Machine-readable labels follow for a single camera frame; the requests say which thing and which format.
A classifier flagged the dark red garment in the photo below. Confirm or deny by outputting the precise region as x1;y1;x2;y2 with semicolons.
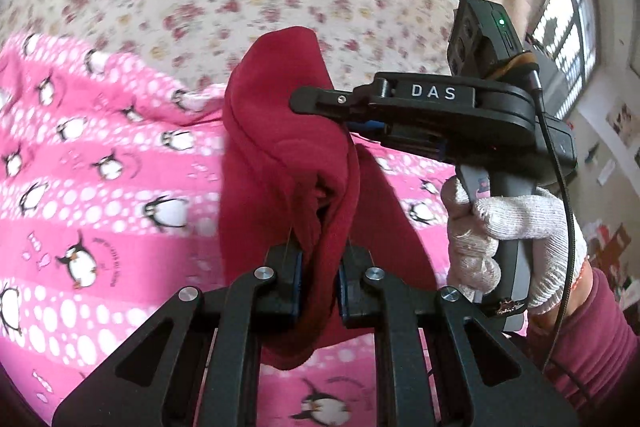
218;27;436;369

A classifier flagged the maroon sleeved forearm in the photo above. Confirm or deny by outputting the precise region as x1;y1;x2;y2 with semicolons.
544;263;639;426

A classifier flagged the white knit gloved hand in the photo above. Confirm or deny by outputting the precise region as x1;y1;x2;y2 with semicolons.
440;176;572;317

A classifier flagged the window with bars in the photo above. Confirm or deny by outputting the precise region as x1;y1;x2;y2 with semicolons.
533;0;598;119

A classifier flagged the pink penguin blanket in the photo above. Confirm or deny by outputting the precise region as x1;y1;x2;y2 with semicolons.
1;34;448;426

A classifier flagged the black camera box green light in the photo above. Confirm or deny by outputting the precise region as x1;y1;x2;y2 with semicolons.
446;0;541;92

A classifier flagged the black cable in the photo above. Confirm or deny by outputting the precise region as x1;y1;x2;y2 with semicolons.
527;68;582;373

